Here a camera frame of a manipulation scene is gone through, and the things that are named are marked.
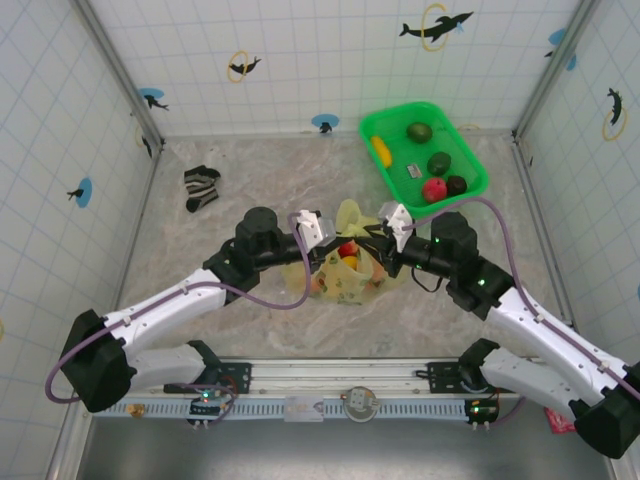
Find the red fake strawberry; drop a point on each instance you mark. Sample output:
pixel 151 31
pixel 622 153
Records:
pixel 348 250

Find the orange red fake fruit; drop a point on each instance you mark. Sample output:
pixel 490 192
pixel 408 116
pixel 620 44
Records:
pixel 317 286

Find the yellow plastic bag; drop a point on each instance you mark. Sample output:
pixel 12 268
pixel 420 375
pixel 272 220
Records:
pixel 340 287

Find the green plastic basket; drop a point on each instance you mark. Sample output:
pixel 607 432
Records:
pixel 400 190

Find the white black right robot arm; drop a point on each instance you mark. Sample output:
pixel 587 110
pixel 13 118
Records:
pixel 540 330

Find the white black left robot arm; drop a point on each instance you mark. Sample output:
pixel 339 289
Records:
pixel 165 305

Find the red round fake fruit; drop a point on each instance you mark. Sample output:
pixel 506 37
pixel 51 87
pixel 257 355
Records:
pixel 434 190

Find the dark fake mangosteen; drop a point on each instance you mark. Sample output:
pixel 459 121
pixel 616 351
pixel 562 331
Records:
pixel 456 186

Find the green fake avocado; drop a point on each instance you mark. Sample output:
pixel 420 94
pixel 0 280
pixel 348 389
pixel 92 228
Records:
pixel 439 164
pixel 419 132

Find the long yellow fake fruit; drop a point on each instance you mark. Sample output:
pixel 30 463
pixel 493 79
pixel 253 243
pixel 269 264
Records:
pixel 381 150

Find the black white striped sock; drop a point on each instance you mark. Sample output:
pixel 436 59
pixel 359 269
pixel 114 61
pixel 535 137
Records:
pixel 200 187

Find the small grey label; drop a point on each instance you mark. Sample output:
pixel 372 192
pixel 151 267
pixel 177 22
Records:
pixel 414 171

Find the round grey device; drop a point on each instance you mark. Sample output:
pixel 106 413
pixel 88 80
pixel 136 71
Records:
pixel 359 402

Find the small white card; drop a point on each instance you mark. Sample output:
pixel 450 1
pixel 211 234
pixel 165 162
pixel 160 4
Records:
pixel 304 410

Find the right controller board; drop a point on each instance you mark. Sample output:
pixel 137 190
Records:
pixel 482 411

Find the controller board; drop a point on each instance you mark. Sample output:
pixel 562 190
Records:
pixel 205 407
pixel 482 411

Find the left controller board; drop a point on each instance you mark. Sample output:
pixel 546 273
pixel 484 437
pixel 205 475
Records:
pixel 205 407

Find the red snack packet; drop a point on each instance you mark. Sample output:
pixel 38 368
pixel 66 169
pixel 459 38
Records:
pixel 557 422

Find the brass knob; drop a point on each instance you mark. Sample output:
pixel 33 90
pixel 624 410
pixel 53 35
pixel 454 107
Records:
pixel 136 411

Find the blue circle dolphin sticker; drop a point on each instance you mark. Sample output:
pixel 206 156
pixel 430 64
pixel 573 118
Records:
pixel 557 36

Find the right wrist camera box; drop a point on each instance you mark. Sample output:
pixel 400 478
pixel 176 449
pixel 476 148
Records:
pixel 397 220

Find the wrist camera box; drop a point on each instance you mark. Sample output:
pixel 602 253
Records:
pixel 312 227
pixel 397 220

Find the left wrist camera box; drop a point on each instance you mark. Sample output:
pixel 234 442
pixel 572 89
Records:
pixel 312 227

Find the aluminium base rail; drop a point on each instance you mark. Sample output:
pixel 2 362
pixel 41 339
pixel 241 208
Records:
pixel 350 372

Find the aluminium corner post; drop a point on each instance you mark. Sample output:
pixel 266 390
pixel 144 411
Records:
pixel 121 75
pixel 550 80

